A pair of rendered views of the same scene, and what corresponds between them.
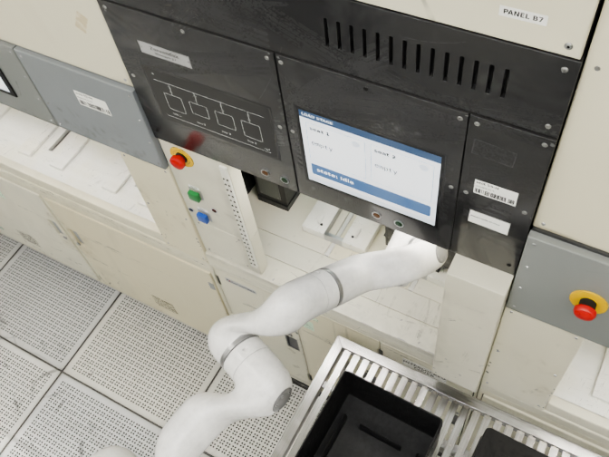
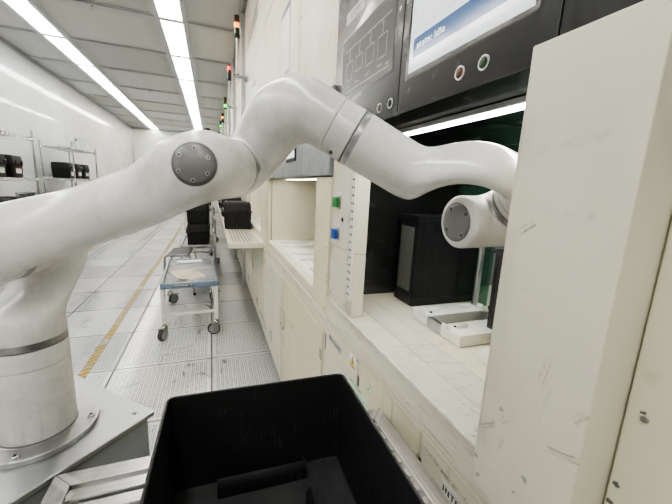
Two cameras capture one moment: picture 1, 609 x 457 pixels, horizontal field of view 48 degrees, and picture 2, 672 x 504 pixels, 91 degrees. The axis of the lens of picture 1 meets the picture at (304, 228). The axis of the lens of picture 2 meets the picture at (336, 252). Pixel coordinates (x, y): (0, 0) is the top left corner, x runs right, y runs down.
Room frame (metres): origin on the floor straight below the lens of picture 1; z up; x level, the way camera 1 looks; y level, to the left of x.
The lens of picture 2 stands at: (0.21, -0.30, 1.25)
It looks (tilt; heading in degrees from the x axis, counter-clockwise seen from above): 11 degrees down; 32
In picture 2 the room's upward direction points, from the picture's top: 3 degrees clockwise
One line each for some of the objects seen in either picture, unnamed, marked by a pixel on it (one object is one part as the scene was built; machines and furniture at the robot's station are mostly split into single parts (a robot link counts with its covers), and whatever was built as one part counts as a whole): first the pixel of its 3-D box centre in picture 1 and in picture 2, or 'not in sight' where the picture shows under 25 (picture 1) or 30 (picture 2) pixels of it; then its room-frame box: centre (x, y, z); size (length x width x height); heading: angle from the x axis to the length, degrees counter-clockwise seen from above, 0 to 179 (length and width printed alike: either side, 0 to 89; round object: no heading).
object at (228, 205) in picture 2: not in sight; (237, 214); (2.50, 2.31, 0.93); 0.30 x 0.28 x 0.26; 50
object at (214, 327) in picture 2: not in sight; (193, 292); (2.00, 2.34, 0.24); 0.97 x 0.52 x 0.48; 55
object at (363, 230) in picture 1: (348, 213); (463, 319); (1.17, -0.14, 0.89); 0.22 x 0.21 x 0.04; 143
